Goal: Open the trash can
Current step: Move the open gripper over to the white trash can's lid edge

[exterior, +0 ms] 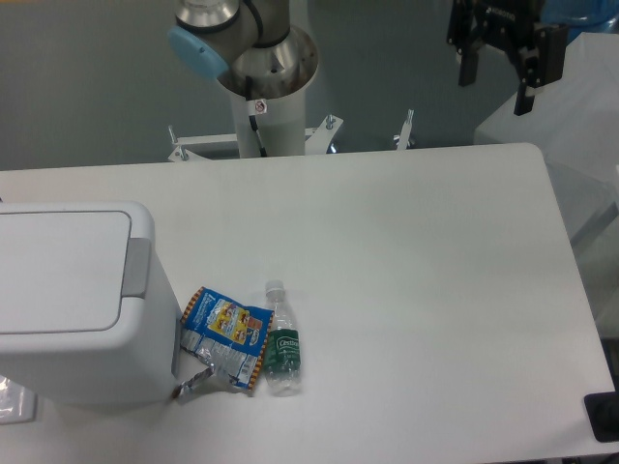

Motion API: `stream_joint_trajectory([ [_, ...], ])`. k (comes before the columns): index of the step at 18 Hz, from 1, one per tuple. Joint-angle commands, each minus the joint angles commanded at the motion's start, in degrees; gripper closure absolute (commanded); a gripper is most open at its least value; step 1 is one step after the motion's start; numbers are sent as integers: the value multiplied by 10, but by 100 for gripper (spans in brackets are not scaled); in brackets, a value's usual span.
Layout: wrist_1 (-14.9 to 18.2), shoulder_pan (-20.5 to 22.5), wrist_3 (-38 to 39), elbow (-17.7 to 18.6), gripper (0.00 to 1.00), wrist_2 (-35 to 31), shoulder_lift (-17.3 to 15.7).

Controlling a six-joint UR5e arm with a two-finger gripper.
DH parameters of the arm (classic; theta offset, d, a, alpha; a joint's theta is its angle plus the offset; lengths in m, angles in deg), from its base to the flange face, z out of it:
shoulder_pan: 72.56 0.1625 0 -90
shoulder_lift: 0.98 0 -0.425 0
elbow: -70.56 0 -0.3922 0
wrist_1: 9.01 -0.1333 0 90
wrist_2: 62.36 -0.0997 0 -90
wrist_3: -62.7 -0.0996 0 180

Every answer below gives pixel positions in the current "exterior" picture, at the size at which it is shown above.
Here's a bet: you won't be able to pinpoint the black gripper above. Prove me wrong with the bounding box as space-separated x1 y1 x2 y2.
447 1 570 116

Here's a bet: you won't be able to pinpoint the white trash can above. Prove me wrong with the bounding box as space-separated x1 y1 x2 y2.
1 201 180 405

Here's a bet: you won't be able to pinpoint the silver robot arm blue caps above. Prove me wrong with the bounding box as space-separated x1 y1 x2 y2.
167 1 570 116

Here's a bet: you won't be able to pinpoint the white covered box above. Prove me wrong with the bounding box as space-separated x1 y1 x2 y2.
474 33 618 237

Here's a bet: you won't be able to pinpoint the blue water jug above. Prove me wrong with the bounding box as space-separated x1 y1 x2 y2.
542 0 618 44

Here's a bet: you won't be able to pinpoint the silver table clamp bolt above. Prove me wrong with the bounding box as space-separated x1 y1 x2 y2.
393 109 416 151

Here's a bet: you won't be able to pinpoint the black device at table edge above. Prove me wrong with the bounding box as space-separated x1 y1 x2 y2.
584 391 618 443

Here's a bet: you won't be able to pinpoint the clear bottle green label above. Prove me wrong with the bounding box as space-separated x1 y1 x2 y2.
262 280 302 397

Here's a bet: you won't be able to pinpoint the blue snack wrapper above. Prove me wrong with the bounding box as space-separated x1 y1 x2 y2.
180 286 274 391

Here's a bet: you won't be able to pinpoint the small silver foil wrapper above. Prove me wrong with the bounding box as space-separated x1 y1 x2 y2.
170 365 215 403

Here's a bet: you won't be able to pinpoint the clear plastic bag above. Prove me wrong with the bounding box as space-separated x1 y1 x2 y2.
0 376 38 425

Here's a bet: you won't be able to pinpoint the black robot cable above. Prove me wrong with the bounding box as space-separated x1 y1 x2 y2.
244 75 269 158

